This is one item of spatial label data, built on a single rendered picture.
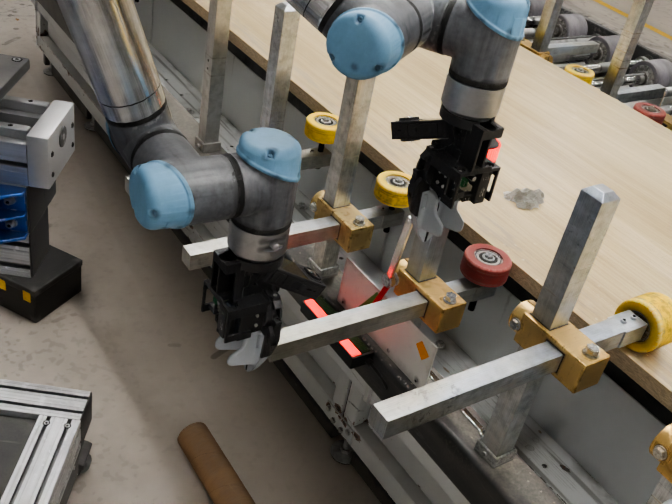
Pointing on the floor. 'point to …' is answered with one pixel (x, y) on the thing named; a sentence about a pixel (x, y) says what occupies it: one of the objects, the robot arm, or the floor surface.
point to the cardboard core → (212, 466)
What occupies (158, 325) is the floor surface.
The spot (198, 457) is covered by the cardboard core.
